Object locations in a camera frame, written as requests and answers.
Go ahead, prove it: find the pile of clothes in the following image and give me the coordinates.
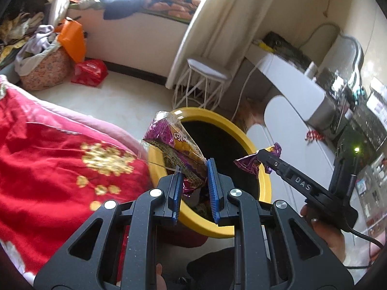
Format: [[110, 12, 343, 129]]
[[0, 0, 49, 67]]

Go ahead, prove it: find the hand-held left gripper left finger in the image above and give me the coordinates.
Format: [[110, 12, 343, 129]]
[[33, 167, 185, 290]]

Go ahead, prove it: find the orange bag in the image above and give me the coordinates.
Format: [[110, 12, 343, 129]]
[[57, 18, 87, 64]]

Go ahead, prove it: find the orange patterned quilt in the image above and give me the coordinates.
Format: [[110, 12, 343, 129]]
[[143, 0, 201, 22]]

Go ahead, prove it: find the purple yellow snack bag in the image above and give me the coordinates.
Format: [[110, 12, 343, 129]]
[[142, 110, 209, 198]]

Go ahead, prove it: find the white cable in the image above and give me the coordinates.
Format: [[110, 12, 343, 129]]
[[231, 60, 263, 120]]

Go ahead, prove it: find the small yellow box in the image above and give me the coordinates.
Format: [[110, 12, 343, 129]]
[[252, 39, 274, 52]]

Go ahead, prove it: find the white wire stool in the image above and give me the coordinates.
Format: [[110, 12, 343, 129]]
[[172, 57, 233, 111]]

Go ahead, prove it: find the yellow rimmed black trash bin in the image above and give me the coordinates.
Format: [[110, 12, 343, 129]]
[[148, 107, 272, 239]]

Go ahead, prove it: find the purple wrapper piece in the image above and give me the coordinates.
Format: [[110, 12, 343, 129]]
[[234, 143, 282, 176]]

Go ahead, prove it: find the white vanity desk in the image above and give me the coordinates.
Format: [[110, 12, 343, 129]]
[[245, 47, 345, 133]]

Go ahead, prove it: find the floral fabric basket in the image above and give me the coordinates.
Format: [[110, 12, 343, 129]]
[[20, 47, 73, 91]]

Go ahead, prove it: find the colourful cloth pile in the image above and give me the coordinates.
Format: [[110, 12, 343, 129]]
[[69, 0, 103, 11]]

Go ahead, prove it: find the red plastic bag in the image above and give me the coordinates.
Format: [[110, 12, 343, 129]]
[[71, 59, 109, 86]]

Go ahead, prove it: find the black cable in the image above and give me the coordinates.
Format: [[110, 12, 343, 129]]
[[345, 228, 386, 271]]

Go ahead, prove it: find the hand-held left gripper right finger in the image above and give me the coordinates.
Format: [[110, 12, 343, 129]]
[[206, 158, 354, 290]]

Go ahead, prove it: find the dark patterned bag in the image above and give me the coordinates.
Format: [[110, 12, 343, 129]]
[[263, 31, 312, 64]]

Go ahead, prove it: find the silver framed mirror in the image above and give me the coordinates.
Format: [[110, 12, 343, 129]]
[[317, 32, 366, 103]]

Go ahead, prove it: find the cream curtain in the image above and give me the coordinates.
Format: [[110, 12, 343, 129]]
[[165, 0, 263, 89], [45, 0, 79, 28]]

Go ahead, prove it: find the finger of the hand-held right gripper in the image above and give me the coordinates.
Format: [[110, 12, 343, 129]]
[[256, 147, 331, 202]]

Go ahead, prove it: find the person's right hand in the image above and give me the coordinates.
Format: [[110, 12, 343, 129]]
[[301, 204, 347, 266]]

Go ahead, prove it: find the red floral blanket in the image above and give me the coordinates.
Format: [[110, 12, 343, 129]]
[[0, 75, 206, 281]]

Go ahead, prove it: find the small red white wrapper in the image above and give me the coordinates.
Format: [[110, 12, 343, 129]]
[[305, 129, 325, 142]]

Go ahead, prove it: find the white bottle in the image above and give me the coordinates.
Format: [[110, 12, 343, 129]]
[[304, 62, 318, 79]]

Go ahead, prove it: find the person's left hand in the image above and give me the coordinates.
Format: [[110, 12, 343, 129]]
[[156, 263, 167, 290]]

